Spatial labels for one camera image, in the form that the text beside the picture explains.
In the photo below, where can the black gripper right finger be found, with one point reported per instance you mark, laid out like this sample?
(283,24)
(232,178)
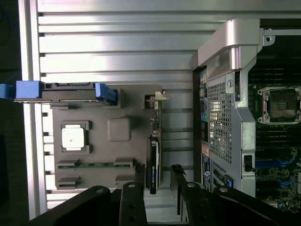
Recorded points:
(195,207)

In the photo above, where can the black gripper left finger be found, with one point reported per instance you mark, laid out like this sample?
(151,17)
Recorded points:
(131,204)

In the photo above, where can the green RAM stick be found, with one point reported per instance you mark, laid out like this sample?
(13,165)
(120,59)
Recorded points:
(94,165)

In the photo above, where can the grey plastic parts rack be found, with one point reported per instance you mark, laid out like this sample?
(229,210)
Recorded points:
(136,141)

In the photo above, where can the silver CPU chip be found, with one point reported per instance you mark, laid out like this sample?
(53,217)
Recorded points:
(73,137)

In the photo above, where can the open grey PC case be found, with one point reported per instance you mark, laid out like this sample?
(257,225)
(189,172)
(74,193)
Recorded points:
(244,131)

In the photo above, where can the blue expansion slot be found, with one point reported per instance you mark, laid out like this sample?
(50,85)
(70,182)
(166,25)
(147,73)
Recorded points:
(275,164)

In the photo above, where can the green motherboard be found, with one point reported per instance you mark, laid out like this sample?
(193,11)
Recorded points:
(277,146)

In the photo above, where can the hard disk in blue carrier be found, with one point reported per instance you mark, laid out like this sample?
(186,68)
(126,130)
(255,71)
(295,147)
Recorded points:
(28,89)

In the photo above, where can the CPU socket with metal frame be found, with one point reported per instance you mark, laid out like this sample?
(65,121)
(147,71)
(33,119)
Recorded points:
(282,106)

